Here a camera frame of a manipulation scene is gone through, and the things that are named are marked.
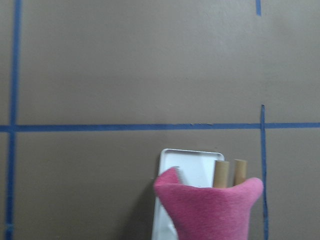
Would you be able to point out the white rack tray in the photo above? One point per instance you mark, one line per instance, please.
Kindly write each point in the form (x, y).
(195, 168)

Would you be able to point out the wooden rack rod inner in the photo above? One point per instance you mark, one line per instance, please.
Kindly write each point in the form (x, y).
(221, 174)

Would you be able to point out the pink fleece cloth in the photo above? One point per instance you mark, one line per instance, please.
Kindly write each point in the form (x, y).
(208, 213)

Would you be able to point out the wooden rack rod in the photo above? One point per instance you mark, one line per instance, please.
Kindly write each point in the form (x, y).
(240, 171)
(221, 174)

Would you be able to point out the wooden rack rod outer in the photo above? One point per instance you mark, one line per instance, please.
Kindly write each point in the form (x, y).
(240, 171)

